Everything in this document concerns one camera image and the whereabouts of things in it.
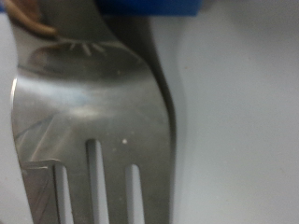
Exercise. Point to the metal spatula with blue block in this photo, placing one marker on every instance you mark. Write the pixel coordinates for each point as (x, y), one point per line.
(93, 102)

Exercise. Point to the silver toaster oven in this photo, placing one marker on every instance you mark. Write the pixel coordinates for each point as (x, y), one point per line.
(233, 124)

